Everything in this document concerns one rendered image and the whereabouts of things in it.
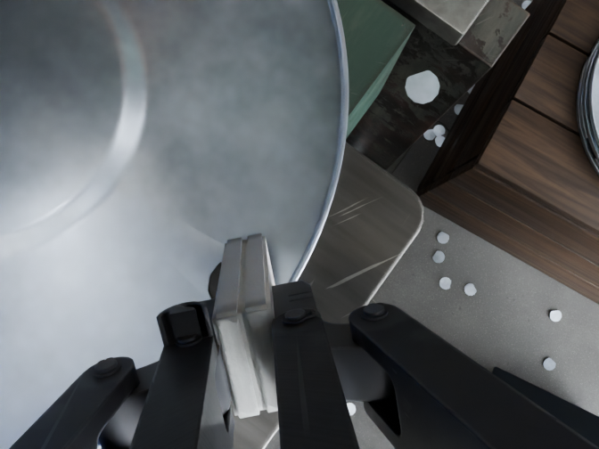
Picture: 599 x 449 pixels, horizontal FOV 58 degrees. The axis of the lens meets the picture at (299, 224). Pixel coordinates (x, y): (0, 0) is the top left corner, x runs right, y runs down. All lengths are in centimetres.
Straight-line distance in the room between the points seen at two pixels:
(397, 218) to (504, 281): 86
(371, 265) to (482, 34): 25
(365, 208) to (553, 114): 55
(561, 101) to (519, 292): 44
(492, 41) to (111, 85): 29
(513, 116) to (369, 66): 37
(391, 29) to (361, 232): 20
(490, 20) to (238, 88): 25
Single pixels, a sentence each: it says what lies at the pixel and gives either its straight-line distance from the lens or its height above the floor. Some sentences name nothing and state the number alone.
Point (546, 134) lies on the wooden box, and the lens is 73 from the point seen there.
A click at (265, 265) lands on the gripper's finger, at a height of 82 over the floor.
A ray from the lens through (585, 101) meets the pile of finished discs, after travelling 73.
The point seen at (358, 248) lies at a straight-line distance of 21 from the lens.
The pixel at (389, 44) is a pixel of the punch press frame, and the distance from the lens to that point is 38.
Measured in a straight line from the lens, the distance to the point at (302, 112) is 22.
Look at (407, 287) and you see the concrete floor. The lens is 102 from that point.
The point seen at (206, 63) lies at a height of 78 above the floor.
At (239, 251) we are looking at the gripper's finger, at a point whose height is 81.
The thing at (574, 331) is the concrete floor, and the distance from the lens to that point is 113.
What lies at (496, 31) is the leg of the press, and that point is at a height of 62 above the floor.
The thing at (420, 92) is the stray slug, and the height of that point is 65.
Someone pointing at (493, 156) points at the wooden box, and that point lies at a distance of 70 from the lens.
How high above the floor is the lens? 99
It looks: 86 degrees down
